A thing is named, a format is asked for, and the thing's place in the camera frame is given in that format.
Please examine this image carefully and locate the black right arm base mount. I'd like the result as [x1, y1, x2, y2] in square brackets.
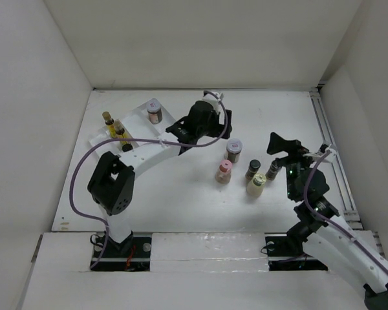
[261, 223, 328, 271]

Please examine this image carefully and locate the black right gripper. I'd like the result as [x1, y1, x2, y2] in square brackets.
[266, 131, 320, 200]

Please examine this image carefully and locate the brown spice jar dark cap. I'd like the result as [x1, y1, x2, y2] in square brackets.
[265, 160, 281, 181]

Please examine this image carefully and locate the black cap spice jar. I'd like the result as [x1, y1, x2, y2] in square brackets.
[122, 143, 133, 152]

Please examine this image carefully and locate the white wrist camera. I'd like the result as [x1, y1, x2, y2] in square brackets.
[306, 142, 338, 163]
[202, 90, 224, 113]

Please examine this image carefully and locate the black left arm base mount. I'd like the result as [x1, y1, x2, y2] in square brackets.
[90, 233, 152, 272]

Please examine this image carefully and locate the cream cap sauce bottle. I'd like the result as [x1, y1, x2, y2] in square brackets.
[245, 172, 266, 198]

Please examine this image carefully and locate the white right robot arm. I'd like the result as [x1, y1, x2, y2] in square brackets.
[264, 132, 388, 309]

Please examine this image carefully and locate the pink cap spice bottle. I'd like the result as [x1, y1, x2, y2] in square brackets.
[215, 160, 232, 184]

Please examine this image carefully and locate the yellow label bottle gold cap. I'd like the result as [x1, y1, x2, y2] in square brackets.
[102, 111, 116, 138]

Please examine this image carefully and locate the aluminium rail right side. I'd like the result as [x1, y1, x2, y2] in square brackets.
[310, 81, 385, 255]

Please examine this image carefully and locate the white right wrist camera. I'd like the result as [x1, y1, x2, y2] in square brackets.
[306, 142, 338, 163]

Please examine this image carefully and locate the white divided organizer tray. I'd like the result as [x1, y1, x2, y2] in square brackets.
[80, 94, 192, 176]

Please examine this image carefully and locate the white lid jar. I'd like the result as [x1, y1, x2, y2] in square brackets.
[225, 138, 243, 163]
[145, 98, 162, 125]

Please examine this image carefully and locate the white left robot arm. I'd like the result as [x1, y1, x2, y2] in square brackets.
[87, 100, 232, 256]

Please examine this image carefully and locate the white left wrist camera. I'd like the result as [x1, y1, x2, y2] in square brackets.
[202, 90, 224, 113]

